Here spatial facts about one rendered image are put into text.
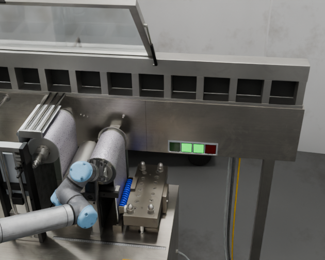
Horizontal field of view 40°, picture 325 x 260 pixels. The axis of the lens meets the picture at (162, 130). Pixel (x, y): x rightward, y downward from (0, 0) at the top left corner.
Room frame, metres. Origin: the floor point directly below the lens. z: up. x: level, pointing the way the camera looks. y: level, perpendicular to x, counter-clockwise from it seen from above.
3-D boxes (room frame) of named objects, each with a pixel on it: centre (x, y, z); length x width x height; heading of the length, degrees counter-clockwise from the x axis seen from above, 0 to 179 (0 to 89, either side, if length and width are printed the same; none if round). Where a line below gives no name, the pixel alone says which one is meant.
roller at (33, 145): (1.74, 0.51, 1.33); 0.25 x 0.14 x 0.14; 172
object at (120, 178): (1.68, 0.20, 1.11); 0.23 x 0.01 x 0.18; 172
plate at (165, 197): (1.71, -0.01, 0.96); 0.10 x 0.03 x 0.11; 172
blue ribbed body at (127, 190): (1.68, 0.18, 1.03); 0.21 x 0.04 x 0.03; 172
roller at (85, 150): (1.71, 0.38, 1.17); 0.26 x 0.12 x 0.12; 172
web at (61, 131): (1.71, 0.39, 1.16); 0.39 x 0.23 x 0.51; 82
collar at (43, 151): (1.58, 0.53, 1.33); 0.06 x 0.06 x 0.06; 82
